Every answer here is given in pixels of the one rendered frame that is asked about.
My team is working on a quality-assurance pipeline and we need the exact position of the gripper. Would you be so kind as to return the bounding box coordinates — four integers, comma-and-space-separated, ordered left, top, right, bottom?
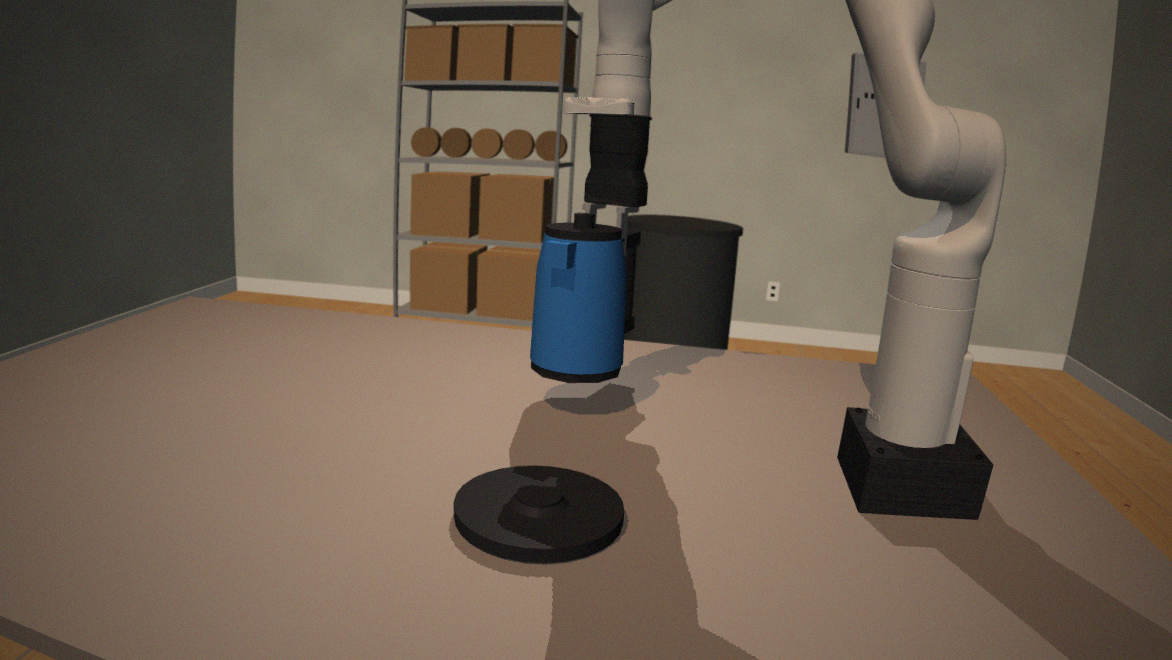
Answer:
563, 75, 652, 257

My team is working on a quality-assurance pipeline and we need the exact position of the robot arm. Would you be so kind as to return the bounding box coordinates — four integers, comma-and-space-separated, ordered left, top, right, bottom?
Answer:
597, 0, 1006, 448

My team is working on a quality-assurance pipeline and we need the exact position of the black round disc with center stud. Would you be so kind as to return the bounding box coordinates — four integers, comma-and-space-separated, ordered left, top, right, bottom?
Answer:
454, 465, 624, 564

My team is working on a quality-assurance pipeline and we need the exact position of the blue electric kettle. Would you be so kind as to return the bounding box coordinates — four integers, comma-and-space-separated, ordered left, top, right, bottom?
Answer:
530, 213, 641, 383

